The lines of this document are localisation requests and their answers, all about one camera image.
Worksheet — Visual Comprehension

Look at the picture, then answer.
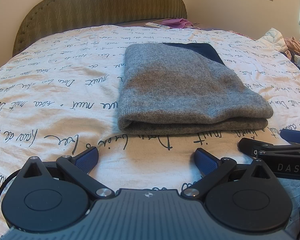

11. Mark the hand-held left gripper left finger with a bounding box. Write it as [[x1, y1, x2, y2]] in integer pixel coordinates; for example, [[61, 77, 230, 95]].
[[15, 147, 115, 201]]

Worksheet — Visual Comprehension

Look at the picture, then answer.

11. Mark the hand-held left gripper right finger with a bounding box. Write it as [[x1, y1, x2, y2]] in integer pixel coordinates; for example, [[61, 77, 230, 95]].
[[181, 148, 278, 201]]

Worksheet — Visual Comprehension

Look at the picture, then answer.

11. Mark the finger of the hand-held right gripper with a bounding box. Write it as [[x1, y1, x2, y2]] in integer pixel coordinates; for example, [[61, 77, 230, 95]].
[[280, 128, 300, 144], [239, 137, 300, 159]]

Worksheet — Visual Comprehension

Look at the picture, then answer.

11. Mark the grey sweater with navy sleeves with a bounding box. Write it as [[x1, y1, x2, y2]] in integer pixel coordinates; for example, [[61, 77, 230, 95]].
[[117, 42, 274, 136]]

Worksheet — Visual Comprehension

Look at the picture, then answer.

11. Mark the white script-print bedsheet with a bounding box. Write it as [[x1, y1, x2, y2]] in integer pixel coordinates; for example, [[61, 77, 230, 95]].
[[0, 25, 300, 240]]

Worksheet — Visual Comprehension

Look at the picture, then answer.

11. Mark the pink cloth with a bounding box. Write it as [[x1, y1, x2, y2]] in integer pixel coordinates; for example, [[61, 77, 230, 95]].
[[284, 37, 300, 61]]

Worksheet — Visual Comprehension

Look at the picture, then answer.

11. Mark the white quilted cloth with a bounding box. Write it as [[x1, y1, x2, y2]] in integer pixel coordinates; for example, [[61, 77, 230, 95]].
[[257, 27, 288, 61]]

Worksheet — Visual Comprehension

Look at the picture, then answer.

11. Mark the purple cloth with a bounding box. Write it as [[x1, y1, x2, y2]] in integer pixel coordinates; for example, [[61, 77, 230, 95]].
[[160, 18, 195, 29]]

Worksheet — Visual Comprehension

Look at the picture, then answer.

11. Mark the green upholstered headboard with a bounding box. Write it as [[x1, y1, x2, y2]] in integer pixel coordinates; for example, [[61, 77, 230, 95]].
[[12, 0, 188, 57]]

